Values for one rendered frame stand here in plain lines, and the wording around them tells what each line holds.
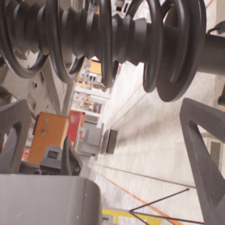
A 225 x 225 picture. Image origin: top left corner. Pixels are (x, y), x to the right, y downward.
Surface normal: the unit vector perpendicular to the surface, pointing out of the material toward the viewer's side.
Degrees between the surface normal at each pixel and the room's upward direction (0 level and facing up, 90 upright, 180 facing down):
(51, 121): 90
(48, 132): 90
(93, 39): 132
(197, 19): 6
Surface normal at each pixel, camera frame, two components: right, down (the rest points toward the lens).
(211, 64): 0.00, 0.68
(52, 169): -0.11, 0.43
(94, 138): 0.16, -0.22
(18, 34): 0.65, 0.54
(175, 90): -0.99, -0.11
